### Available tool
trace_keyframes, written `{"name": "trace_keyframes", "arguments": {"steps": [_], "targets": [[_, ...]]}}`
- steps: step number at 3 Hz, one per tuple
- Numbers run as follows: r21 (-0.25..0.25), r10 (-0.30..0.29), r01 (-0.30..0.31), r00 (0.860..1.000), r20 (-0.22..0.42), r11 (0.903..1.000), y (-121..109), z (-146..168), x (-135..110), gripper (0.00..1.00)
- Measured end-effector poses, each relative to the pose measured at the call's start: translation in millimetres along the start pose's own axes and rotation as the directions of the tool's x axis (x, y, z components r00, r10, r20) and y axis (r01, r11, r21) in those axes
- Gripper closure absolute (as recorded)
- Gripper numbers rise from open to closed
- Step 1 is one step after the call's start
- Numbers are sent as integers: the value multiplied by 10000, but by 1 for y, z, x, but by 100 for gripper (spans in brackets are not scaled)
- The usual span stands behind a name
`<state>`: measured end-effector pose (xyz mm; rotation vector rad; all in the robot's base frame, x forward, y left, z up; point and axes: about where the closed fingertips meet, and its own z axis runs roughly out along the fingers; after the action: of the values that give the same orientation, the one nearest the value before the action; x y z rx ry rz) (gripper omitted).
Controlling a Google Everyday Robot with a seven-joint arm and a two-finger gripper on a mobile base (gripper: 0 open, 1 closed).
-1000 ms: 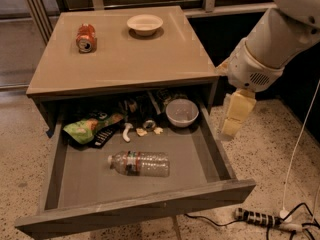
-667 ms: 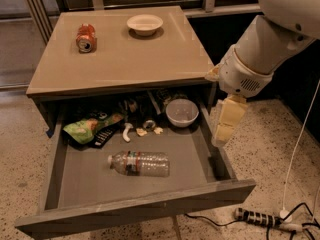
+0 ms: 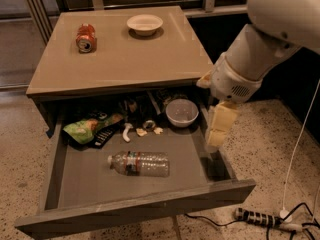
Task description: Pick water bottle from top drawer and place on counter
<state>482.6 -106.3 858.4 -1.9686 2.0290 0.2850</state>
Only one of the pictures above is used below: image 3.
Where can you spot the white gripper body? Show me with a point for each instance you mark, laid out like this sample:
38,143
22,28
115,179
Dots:
229,80

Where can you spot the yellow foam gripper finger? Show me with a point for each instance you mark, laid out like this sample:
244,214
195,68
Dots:
204,81
221,118

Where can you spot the clear plastic water bottle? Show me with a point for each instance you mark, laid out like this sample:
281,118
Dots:
134,163

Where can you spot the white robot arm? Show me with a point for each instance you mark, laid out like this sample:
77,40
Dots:
272,51

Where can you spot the white bowl in drawer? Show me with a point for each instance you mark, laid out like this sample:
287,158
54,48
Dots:
181,112

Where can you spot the cream bowl on counter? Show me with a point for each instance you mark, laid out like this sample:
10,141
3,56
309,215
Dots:
144,24

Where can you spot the grey open drawer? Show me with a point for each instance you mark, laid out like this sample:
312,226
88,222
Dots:
81,193

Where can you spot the small cream food piece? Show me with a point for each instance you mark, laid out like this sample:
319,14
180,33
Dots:
158,130

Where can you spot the dark round item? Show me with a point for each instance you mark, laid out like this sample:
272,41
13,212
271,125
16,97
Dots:
149,125

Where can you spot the small yellow food piece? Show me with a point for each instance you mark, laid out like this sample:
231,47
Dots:
141,132

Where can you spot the black power strip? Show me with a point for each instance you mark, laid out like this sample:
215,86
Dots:
256,218

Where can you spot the beige top cabinet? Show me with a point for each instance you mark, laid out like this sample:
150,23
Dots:
121,61

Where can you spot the black snack bag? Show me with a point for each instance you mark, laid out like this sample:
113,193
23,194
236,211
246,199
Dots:
103,136

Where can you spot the orange soda can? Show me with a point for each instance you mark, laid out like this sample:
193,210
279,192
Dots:
86,38

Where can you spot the green chip bag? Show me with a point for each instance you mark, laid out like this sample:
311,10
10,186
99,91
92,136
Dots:
83,131

